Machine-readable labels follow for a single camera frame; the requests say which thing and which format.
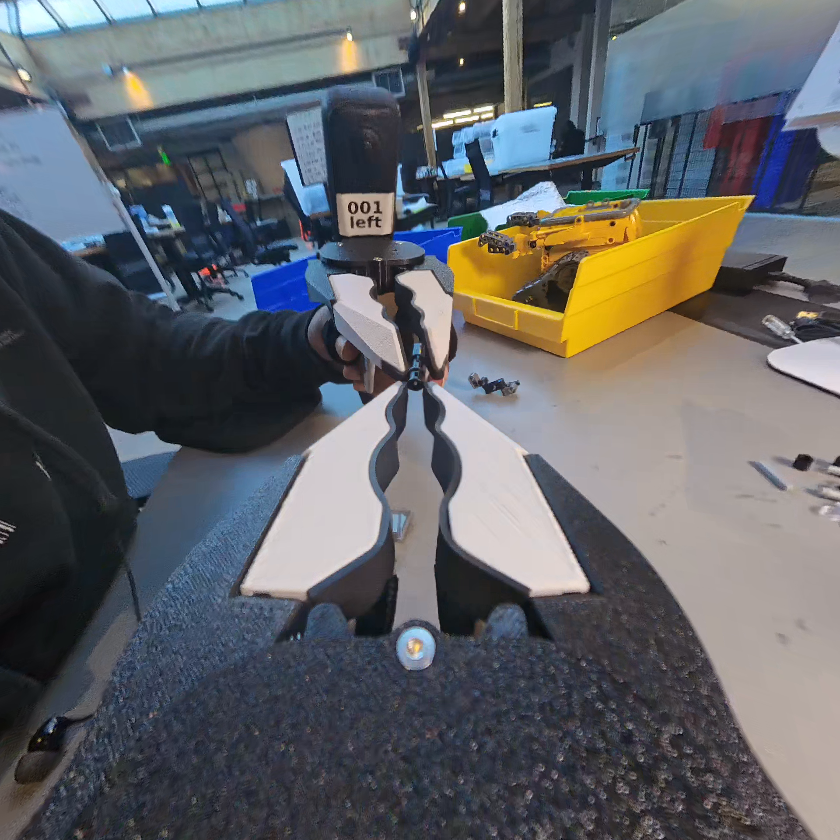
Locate black power adapter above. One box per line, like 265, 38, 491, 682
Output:
712, 252, 840, 298

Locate white whiteboard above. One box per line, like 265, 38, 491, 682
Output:
0, 105, 182, 313

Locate black toy tracks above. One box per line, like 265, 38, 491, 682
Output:
512, 249, 592, 314

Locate person's black jacket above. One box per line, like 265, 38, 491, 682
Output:
0, 394, 143, 729

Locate blue plastic bin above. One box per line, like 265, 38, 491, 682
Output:
251, 226, 463, 313

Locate grey desk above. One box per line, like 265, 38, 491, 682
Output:
0, 289, 840, 840

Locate pile of small toy parts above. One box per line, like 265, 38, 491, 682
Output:
750, 453, 840, 524

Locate person's left hand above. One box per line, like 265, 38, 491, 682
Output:
307, 304, 382, 396

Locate green plastic bin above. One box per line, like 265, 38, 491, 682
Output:
448, 188, 651, 241

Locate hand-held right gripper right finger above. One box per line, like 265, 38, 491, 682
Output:
423, 384, 592, 635

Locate yellow plastic bin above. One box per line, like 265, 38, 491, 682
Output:
448, 195, 756, 359

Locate person's left forearm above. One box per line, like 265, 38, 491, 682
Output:
0, 210, 345, 454

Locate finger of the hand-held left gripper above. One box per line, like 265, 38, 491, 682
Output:
395, 269, 455, 383
328, 272, 409, 382

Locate yellow toy model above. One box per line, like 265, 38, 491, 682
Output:
478, 199, 643, 273

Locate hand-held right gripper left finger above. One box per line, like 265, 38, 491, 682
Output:
239, 382, 408, 635

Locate white folding stand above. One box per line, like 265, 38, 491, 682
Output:
766, 338, 840, 397

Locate white printer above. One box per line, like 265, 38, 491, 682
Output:
491, 105, 560, 169

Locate black office chair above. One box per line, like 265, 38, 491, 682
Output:
220, 199, 301, 267
176, 203, 245, 311

